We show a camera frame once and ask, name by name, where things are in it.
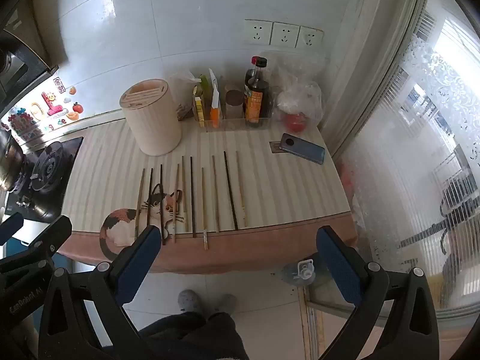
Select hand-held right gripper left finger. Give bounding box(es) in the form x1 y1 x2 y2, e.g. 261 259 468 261
37 225 163 360

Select clear plastic organizer tray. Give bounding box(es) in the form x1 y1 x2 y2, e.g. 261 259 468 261
193 94 274 130

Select group of colourful wall stickers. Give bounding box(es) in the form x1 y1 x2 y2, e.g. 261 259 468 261
0 77 83 143

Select black gas stove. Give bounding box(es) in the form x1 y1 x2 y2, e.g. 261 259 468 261
4 137 84 223

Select grey slipper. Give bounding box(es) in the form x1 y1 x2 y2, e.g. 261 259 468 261
177 289 203 314
215 294 238 314

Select metal cooking pot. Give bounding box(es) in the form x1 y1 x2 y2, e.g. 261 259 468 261
0 129 27 192

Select range hood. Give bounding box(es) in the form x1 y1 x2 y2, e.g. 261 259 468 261
0 30 60 113

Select dark soy sauce bottle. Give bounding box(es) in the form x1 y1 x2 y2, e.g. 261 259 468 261
244 56 274 127

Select small clear plastic bag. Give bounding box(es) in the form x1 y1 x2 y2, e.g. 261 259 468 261
169 68 203 121

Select yellow box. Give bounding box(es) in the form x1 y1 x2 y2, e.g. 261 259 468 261
192 85 207 122

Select dark brown chopstick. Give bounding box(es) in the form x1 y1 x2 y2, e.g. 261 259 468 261
134 168 146 241

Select striped cat print tablecloth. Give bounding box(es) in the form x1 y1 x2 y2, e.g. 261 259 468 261
60 120 357 274

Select cream round chopstick holder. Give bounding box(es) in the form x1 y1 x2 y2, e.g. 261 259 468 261
119 79 182 156

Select large clear plastic bag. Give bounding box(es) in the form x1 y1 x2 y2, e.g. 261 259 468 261
268 50 325 134

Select blue smartphone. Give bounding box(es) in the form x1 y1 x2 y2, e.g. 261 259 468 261
279 133 326 166

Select white wall socket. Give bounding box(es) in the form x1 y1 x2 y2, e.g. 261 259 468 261
271 22 301 48
244 19 274 46
296 26 324 49

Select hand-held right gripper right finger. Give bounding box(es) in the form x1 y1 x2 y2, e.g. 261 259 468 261
316 226 439 360

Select black chopstick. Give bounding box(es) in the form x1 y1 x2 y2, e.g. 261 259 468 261
146 167 154 229
224 151 239 231
190 156 196 238
160 164 166 245

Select jar with brown lid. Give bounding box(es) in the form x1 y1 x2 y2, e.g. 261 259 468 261
224 89 244 121

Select person's dark trousers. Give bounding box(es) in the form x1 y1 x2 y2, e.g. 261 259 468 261
139 311 250 360

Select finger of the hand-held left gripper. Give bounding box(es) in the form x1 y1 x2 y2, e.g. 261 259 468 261
0 212 24 248
0 215 73 271

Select clear plastic bottle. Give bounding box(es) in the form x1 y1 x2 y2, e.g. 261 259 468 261
281 259 317 287

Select red tomato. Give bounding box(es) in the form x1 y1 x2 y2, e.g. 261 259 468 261
284 112 310 134

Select frosted glass sliding door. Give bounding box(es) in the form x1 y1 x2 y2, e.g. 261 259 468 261
322 0 480 319

